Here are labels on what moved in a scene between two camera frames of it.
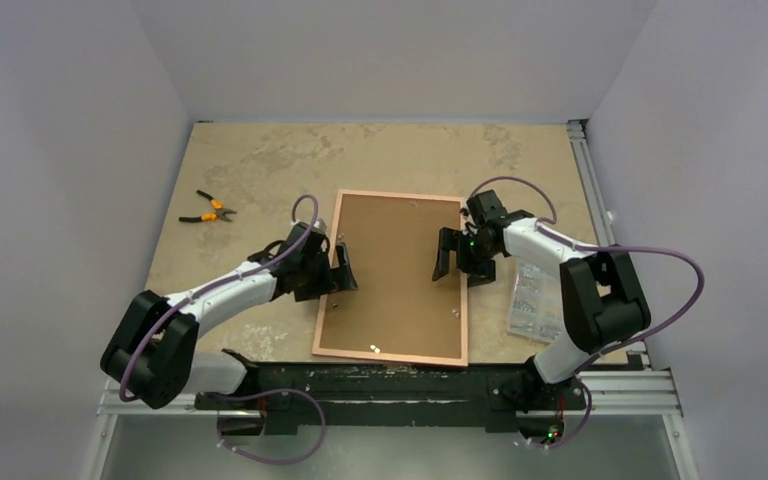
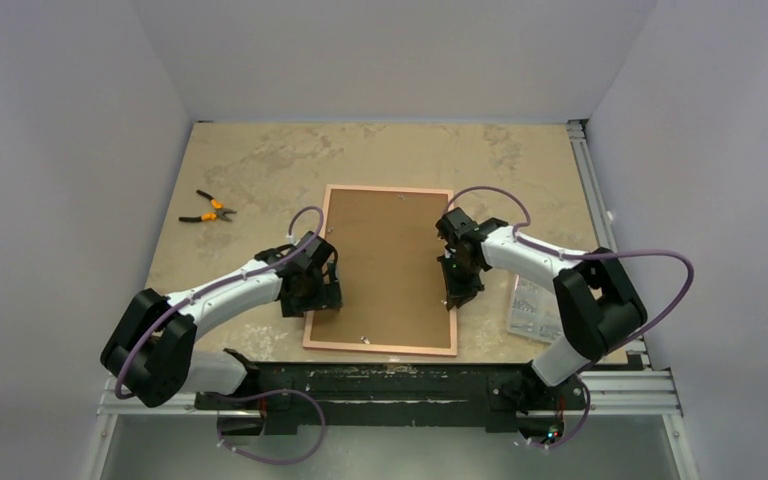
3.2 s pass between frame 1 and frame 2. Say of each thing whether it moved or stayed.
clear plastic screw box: stayed
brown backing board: stayed
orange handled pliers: stayed
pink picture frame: moved
